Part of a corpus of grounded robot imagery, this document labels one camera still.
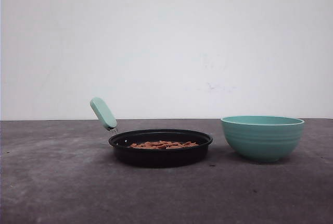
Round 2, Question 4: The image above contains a green ceramic bowl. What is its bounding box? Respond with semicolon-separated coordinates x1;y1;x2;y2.
221;116;305;163

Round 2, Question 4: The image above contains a black pan with green handle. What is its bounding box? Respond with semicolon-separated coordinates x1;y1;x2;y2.
89;97;213;169

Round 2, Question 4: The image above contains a pile of brown beef cubes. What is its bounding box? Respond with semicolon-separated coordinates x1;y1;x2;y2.
130;141;199;150

